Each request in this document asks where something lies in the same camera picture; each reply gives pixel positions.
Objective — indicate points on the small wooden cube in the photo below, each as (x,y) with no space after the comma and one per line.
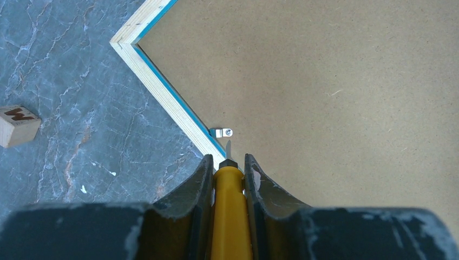
(18,125)

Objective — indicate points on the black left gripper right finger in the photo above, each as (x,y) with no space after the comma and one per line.
(273,215)

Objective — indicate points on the silver frame retaining clip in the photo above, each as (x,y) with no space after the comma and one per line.
(221,132)

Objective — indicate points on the brown frame backing board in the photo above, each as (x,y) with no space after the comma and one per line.
(342,103)

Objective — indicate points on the blue wooden picture frame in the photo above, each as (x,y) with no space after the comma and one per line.
(124,42)

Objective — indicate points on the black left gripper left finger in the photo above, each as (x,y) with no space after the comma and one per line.
(177,226)

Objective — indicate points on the yellow handled screwdriver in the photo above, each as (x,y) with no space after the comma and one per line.
(231,231)

